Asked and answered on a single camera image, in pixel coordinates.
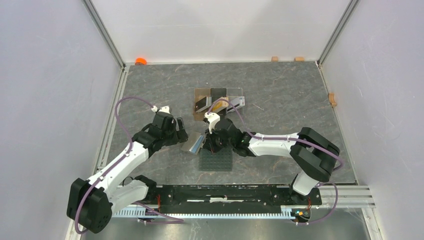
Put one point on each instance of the white blue credit card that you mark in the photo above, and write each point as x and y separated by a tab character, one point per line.
236	103

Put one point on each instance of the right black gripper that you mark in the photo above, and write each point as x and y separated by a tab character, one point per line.
209	144

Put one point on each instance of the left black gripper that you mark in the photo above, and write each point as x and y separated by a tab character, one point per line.
179	136

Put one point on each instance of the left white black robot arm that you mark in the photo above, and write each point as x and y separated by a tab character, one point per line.
92	202

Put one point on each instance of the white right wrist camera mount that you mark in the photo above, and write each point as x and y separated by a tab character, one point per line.
212	119

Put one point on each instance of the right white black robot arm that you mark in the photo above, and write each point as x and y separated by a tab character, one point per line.
314	154

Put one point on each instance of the right small wooden block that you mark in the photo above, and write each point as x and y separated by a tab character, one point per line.
299	59

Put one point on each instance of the slotted cable duct strip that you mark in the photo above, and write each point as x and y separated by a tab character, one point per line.
139	212

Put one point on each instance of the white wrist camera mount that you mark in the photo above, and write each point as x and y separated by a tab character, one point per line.
165	109
212	119

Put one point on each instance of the gold credit card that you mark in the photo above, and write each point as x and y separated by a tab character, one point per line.
222	104

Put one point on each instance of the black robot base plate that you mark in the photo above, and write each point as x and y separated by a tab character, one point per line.
227	198

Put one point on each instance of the dark grey studded baseplate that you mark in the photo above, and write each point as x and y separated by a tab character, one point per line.
221	161

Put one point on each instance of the clear card stand tray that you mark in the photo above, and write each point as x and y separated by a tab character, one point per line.
234	92

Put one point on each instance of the orange round cap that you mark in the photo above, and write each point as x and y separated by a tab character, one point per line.
140	61

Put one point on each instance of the curved wooden piece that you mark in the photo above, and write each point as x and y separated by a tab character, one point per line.
332	99

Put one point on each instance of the grey blue card holder wallet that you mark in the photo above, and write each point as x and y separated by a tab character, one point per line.
194	143

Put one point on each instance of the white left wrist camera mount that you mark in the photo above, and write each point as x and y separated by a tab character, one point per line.
165	109

